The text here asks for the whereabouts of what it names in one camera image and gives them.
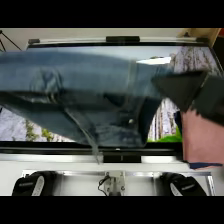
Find blue jeans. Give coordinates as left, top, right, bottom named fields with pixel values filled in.
left=0, top=49, right=178, bottom=165

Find pink garment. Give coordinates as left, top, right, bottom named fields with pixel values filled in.
left=180, top=105, right=224, bottom=167

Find dark blue garment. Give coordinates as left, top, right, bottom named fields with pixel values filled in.
left=189, top=161, right=224, bottom=170

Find black tripod stand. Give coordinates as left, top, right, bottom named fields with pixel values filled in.
left=0, top=29, right=24, bottom=53

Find silver frame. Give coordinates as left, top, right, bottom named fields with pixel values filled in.
left=0, top=152, right=224, bottom=197

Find black cable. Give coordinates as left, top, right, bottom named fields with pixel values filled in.
left=97, top=175, right=112, bottom=196

